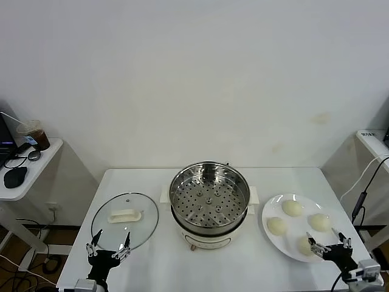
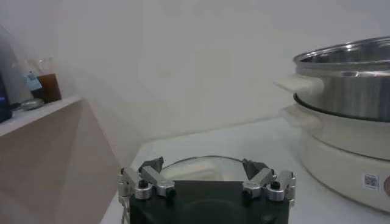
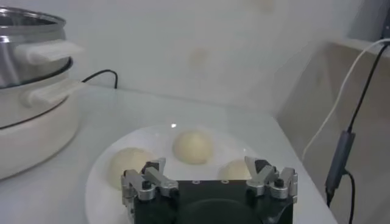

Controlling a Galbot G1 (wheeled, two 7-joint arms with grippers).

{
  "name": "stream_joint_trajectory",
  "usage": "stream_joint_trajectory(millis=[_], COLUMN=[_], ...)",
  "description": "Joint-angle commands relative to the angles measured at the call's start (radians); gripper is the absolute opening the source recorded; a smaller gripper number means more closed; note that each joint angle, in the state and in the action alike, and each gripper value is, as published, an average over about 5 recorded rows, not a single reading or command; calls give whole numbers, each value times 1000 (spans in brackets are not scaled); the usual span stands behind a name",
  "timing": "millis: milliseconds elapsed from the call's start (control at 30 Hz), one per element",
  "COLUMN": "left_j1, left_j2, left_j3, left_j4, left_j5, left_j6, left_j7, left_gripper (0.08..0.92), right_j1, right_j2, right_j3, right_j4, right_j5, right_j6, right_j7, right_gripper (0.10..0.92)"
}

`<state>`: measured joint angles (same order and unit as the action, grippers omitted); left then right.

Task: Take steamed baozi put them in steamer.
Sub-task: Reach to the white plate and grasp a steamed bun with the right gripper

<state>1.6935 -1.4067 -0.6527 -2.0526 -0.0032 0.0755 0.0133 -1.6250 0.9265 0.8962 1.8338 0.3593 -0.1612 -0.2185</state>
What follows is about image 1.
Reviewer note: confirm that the white wall power outlet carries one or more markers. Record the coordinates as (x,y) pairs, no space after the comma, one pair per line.
(54,207)

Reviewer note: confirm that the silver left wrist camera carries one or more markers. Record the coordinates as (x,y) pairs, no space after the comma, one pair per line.
(85,286)

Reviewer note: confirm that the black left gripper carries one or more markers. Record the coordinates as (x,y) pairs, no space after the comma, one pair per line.
(101,261)

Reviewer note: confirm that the black computer mouse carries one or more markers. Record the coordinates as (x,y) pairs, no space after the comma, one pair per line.
(15,178)

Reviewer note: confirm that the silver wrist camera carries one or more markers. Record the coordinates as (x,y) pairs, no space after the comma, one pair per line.
(368,270)
(85,286)

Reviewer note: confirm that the cream electric cooking pot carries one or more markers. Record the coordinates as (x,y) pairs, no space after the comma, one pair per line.
(206,240)

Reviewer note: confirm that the black laptop computer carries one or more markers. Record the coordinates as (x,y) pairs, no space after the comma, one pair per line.
(6,134)

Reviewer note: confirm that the white side table with label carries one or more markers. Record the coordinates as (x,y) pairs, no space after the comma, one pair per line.
(373,146)

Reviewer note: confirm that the white side table with laptop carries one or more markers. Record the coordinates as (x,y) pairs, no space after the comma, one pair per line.
(45,164)

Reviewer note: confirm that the white round plate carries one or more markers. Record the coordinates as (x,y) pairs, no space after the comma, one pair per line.
(273,210)

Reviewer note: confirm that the plastic iced coffee cup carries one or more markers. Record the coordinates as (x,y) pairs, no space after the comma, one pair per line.
(41,138)

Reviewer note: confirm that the stainless steel steamer basket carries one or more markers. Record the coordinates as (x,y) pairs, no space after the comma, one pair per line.
(194,210)

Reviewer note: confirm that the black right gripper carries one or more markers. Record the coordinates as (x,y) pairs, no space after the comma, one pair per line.
(340,255)

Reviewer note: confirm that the white steamed baozi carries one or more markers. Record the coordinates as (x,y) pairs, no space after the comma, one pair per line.
(303,247)
(292,208)
(319,222)
(276,226)

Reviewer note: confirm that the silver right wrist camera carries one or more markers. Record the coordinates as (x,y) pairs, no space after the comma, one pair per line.
(368,270)

